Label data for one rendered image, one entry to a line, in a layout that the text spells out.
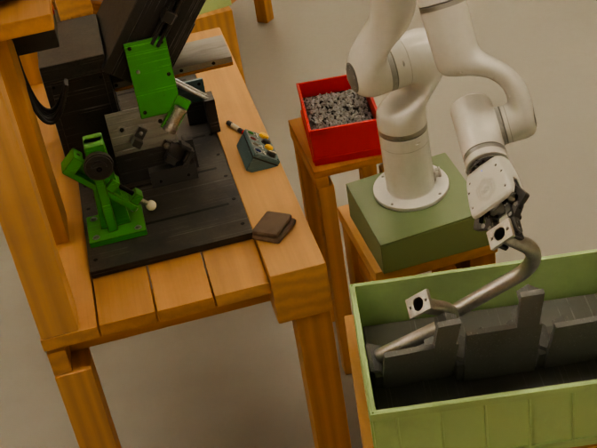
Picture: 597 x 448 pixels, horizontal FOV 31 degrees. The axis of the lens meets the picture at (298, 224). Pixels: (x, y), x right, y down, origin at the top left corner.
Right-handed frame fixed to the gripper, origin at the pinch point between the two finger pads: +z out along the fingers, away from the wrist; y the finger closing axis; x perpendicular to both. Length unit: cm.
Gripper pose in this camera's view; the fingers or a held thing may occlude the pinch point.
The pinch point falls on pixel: (507, 234)
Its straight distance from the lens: 205.1
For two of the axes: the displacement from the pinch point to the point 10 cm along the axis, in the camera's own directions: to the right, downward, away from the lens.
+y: 6.3, -5.1, -5.9
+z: 1.3, 8.2, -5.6
